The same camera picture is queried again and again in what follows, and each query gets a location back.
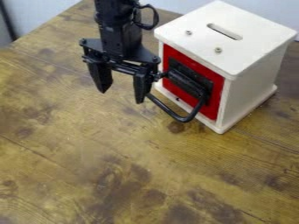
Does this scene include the black metal drawer handle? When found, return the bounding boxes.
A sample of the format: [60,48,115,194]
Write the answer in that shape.
[144,57,215,123]

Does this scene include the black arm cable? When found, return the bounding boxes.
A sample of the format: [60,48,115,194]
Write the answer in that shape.
[131,3,160,31]

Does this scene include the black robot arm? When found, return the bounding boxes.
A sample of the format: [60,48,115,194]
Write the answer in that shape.
[79,0,161,104]

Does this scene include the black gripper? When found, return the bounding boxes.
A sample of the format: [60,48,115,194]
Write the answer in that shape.
[79,21,161,104]

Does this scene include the white wooden box cabinet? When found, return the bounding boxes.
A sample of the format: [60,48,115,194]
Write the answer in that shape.
[153,1,296,134]

